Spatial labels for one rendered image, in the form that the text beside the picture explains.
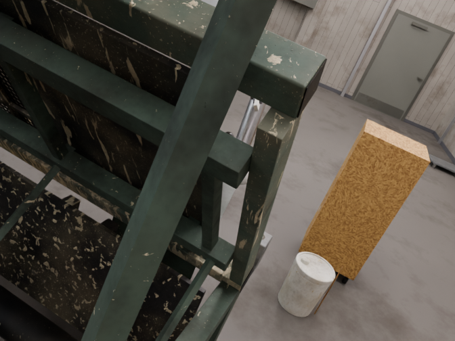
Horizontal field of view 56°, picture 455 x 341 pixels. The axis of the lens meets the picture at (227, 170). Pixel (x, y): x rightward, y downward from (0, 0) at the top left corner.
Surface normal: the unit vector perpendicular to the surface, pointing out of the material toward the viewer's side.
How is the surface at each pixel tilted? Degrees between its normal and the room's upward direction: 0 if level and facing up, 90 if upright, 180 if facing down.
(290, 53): 36
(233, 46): 83
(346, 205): 90
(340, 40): 90
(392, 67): 90
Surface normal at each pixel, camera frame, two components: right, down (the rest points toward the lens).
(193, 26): 0.05, -0.50
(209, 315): 0.34, -0.83
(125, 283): 0.37, 0.44
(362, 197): -0.34, 0.32
